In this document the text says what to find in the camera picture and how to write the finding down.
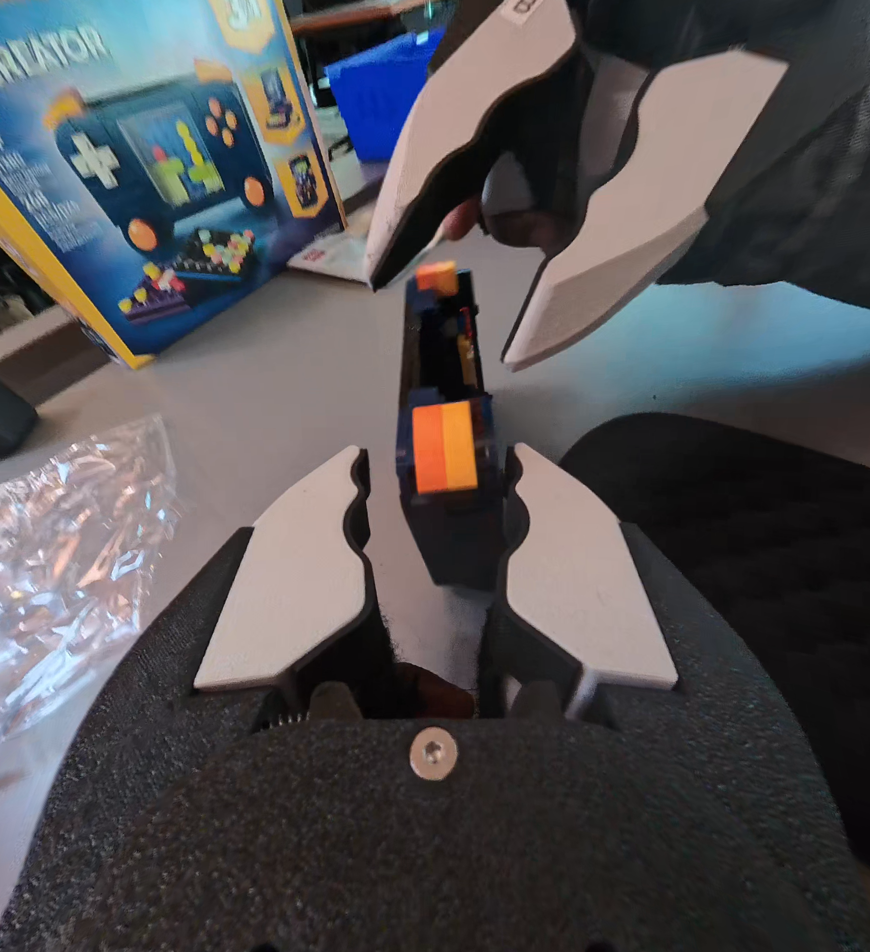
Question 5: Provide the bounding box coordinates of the colourful toy brick set box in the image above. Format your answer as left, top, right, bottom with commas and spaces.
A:
0, 0, 348, 370

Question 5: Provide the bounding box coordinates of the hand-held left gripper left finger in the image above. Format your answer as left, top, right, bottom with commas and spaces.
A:
193, 445, 399, 696

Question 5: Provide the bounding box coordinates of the dark blue toy brick model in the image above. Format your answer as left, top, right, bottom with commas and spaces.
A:
394, 260, 506, 592

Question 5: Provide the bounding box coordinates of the large clear plastic bag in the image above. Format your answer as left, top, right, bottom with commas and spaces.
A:
0, 414, 179, 774

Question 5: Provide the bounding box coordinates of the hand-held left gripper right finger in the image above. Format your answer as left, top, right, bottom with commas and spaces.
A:
483, 442, 680, 721

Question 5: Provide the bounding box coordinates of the black wrist rest cushion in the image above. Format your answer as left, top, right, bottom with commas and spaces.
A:
558, 413, 870, 886

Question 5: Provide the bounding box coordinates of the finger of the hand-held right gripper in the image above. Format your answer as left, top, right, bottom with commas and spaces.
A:
499, 51, 792, 374
364, 0, 582, 293

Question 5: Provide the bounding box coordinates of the person's right hand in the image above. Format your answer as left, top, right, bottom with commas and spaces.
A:
438, 197, 581, 257

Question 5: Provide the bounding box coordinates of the white instruction booklet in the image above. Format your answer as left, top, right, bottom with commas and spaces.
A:
286, 216, 376, 284

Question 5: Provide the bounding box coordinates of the blue plastic bin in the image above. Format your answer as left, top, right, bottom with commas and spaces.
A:
325, 28, 447, 163

